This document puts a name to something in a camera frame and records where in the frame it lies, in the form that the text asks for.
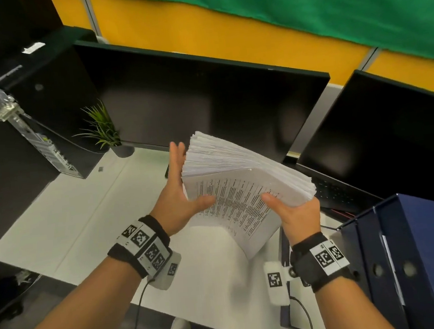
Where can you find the large black monitor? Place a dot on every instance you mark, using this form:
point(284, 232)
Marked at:
point(202, 95)

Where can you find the black left wristband with markers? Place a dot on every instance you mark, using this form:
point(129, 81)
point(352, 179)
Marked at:
point(122, 255)

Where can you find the small green potted plant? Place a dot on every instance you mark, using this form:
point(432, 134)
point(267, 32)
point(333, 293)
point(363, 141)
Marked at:
point(103, 129)

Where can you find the black side panel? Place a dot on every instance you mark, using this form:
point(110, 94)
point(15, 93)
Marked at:
point(4, 179)

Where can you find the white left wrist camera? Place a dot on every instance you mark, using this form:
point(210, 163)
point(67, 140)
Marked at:
point(168, 270)

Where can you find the white sticker on tower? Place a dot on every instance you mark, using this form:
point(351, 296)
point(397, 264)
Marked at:
point(33, 48)

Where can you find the black right wristband with markers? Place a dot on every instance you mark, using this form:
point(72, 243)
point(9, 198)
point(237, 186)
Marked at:
point(304, 272)

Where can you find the person's right forearm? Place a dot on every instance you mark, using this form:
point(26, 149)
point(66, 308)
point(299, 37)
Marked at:
point(349, 310)

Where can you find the smaller black monitor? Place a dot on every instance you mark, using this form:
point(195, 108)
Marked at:
point(387, 142)

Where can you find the person's left forearm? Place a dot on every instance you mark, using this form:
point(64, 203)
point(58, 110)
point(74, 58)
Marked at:
point(71, 322)

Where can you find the person's left hand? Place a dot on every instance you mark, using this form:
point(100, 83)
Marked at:
point(171, 209)

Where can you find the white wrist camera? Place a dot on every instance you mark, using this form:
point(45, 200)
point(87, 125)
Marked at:
point(276, 281)
point(168, 270)

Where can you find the person's right hand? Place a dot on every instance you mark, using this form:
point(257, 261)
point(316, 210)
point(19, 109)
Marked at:
point(302, 219)

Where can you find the grey partition post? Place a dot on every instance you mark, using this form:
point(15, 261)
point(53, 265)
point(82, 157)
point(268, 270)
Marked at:
point(316, 118)
point(95, 17)

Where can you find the black computer tower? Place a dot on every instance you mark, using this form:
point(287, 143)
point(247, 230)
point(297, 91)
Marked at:
point(64, 93)

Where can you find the black keyboard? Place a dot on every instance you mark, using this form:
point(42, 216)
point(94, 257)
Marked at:
point(338, 193)

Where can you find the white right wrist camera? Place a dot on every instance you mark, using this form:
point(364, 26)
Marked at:
point(276, 281)

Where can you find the yellow partition panel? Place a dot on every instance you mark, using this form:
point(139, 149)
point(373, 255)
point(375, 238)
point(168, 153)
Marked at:
point(189, 31)

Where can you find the black office chair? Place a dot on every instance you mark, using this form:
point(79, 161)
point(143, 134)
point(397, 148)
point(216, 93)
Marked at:
point(3, 286)

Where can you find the black wristband with markers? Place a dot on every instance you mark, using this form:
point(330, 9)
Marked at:
point(304, 272)
point(122, 255)

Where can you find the stack of white printed papers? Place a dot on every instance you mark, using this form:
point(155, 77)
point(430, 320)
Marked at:
point(241, 175)

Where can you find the white shoe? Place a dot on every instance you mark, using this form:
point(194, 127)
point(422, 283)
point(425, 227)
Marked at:
point(179, 327)

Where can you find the black monitor stand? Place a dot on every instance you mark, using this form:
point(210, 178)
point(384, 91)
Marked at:
point(168, 171)

